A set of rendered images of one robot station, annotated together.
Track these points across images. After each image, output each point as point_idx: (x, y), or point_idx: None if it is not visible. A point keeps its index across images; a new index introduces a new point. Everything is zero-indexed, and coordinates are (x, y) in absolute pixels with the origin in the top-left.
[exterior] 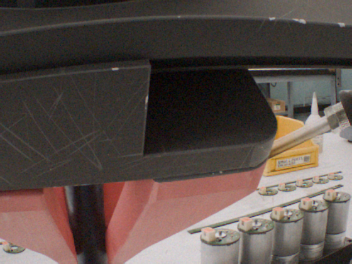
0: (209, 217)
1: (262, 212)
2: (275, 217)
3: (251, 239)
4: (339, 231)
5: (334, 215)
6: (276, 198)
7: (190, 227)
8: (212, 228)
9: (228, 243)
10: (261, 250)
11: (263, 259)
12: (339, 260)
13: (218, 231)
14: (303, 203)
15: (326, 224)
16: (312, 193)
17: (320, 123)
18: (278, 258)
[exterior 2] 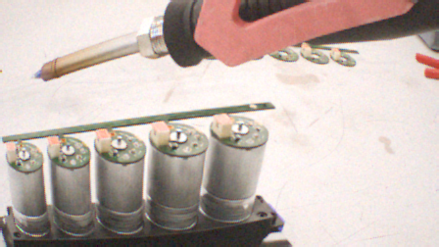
0: (87, 86)
1: (89, 128)
2: (98, 146)
3: (57, 172)
4: (232, 197)
5: (223, 168)
6: (214, 69)
7: (59, 100)
8: (24, 139)
9: (25, 172)
10: (71, 192)
11: (75, 205)
12: (229, 242)
13: (25, 148)
14: (154, 133)
15: (199, 179)
16: (197, 110)
17: (128, 41)
18: (105, 209)
